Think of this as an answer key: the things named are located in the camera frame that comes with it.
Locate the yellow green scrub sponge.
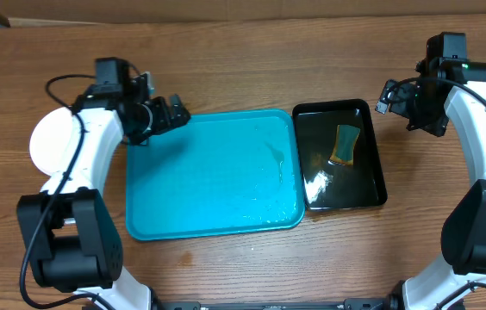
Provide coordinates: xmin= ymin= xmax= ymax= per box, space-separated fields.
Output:
xmin=328 ymin=124 xmax=360 ymax=165

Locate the white plate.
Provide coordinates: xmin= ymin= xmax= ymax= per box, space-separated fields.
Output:
xmin=28 ymin=108 xmax=73 ymax=176

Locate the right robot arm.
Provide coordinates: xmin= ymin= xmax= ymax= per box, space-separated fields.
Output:
xmin=376 ymin=60 xmax=486 ymax=309

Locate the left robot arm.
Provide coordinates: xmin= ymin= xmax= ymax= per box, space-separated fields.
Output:
xmin=16 ymin=95 xmax=190 ymax=309

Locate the teal plastic tray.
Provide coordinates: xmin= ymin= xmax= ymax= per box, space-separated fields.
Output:
xmin=125 ymin=109 xmax=305 ymax=241

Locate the black water tray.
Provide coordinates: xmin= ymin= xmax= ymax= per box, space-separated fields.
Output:
xmin=292 ymin=99 xmax=388 ymax=211

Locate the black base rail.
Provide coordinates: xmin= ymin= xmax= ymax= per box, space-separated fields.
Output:
xmin=152 ymin=295 xmax=404 ymax=310

